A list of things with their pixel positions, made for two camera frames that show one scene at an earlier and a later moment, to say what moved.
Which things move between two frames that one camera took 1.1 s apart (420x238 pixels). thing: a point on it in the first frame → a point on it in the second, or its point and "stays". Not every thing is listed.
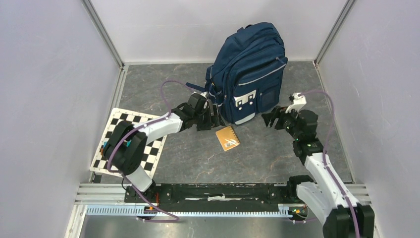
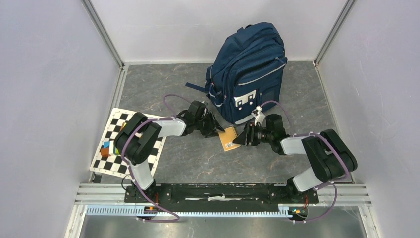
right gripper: x=277 y=113 → x=248 y=135
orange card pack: x=227 y=138 stays
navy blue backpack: x=245 y=75 stays
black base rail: x=212 y=194 stays
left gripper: x=207 y=125 → x=213 y=125
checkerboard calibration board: x=154 y=148 stays
